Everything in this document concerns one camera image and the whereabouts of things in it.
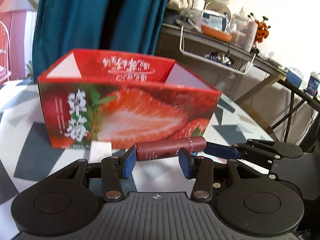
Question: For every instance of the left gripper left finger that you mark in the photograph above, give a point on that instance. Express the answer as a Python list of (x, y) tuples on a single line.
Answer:
[(113, 169)]

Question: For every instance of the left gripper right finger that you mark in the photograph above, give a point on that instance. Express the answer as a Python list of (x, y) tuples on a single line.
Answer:
[(202, 170)]

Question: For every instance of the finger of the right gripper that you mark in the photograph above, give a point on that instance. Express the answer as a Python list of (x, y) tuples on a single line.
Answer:
[(221, 151)]

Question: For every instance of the white box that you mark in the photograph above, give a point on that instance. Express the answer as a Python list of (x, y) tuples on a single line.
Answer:
[(99, 150)]

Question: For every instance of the dark red tube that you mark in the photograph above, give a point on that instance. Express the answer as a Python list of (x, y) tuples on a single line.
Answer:
[(152, 150)]

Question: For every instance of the red strawberry cardboard box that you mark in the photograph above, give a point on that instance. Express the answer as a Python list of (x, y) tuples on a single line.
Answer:
[(122, 98)]

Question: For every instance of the blue labelled cup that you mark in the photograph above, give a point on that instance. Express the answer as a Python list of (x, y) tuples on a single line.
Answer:
[(313, 84)]

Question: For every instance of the grey side table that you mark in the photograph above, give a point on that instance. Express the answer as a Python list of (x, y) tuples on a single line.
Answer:
[(276, 74)]

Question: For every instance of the orange tray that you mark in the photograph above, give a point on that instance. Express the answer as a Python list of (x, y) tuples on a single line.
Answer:
[(219, 35)]

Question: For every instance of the white bottle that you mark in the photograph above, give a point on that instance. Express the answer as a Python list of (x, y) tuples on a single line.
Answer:
[(250, 34)]

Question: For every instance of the orange flower bunch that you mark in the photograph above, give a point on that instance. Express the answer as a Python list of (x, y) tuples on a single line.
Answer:
[(262, 28)]

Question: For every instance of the teal curtain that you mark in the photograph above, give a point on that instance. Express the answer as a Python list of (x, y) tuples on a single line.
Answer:
[(121, 25)]

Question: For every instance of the beige makeup bag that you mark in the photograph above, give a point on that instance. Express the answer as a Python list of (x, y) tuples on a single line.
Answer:
[(180, 5)]

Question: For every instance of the pink lamp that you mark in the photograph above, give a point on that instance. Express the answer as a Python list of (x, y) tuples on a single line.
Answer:
[(17, 10)]

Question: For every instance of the white wire basket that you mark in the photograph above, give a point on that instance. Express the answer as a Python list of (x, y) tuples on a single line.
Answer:
[(219, 58)]

